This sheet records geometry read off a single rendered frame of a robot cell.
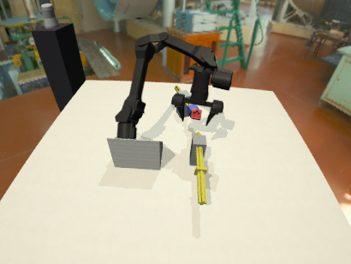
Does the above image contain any yellow square bar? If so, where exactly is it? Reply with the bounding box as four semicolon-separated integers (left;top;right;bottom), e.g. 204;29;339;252
189;132;207;205

